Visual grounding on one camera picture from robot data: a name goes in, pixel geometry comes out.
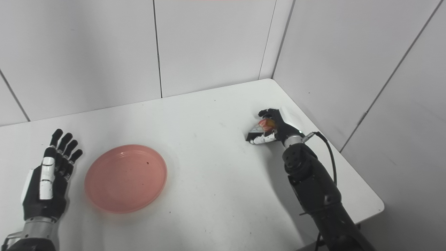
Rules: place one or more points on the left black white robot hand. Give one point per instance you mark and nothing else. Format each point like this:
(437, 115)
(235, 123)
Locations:
(47, 188)

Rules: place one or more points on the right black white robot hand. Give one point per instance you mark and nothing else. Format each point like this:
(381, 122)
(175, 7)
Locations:
(275, 127)

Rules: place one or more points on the cake slice with fruit topping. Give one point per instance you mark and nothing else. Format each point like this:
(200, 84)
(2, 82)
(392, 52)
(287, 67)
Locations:
(259, 130)

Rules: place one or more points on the pink round plate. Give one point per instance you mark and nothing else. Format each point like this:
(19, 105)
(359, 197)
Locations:
(125, 178)

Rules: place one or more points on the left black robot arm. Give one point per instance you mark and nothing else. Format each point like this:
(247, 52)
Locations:
(31, 235)

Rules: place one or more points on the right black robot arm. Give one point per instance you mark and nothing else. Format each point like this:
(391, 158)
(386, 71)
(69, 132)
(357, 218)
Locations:
(320, 195)

